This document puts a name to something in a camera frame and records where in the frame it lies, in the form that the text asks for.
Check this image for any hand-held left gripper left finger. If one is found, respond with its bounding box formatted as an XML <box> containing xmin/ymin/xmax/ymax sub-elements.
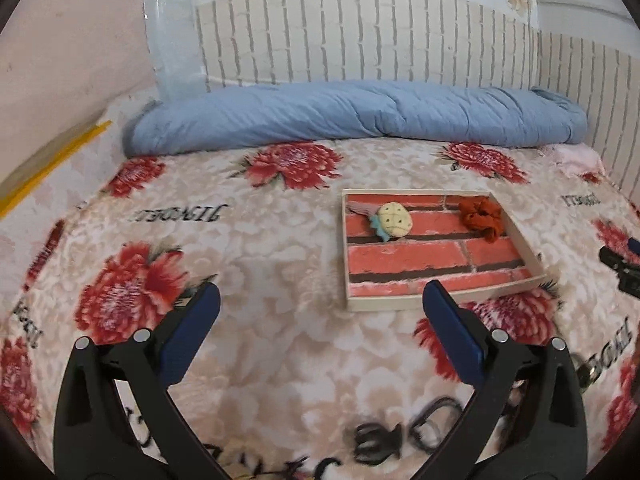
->
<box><xmin>52</xmin><ymin>281</ymin><xmax>236</xmax><ymax>480</ymax></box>

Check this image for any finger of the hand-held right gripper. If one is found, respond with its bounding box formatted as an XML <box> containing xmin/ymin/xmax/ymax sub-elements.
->
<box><xmin>616</xmin><ymin>266</ymin><xmax>640</xmax><ymax>293</ymax></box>
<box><xmin>598</xmin><ymin>239</ymin><xmax>640</xmax><ymax>271</ymax></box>

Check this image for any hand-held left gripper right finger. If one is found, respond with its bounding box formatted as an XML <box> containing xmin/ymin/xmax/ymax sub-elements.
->
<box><xmin>414</xmin><ymin>280</ymin><xmax>588</xmax><ymax>480</ymax></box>

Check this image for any brick-patterned shallow tray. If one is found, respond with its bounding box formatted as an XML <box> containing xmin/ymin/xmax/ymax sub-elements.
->
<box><xmin>341</xmin><ymin>189</ymin><xmax>547</xmax><ymax>313</ymax></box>

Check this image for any black braided bracelet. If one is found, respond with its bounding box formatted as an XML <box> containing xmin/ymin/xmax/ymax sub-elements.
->
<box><xmin>350</xmin><ymin>396</ymin><xmax>456</xmax><ymax>465</ymax></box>

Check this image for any floral blanket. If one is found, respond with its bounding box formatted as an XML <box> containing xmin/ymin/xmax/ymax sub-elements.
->
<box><xmin>0</xmin><ymin>95</ymin><xmax>640</xmax><ymax>480</ymax></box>

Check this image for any pink cloth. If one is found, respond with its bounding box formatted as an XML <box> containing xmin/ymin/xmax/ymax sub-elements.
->
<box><xmin>550</xmin><ymin>142</ymin><xmax>606</xmax><ymax>177</ymax></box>

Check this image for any orange scrunchie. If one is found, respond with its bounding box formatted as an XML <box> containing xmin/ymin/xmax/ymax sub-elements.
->
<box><xmin>457</xmin><ymin>197</ymin><xmax>505</xmax><ymax>242</ymax></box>

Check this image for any pineapple plush hair clip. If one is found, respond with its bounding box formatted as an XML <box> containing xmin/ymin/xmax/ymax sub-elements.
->
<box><xmin>369</xmin><ymin>202</ymin><xmax>413</xmax><ymax>242</ymax></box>

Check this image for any yellow strip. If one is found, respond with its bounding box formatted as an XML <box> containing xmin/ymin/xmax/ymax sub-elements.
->
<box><xmin>0</xmin><ymin>120</ymin><xmax>113</xmax><ymax>218</ymax></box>

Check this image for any blue quilt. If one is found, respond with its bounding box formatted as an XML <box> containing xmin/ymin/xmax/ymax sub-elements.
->
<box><xmin>122</xmin><ymin>82</ymin><xmax>588</xmax><ymax>157</ymax></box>

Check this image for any clear plastic sheet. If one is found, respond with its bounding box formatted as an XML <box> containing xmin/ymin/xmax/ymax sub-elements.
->
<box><xmin>141</xmin><ymin>0</ymin><xmax>211</xmax><ymax>103</ymax></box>

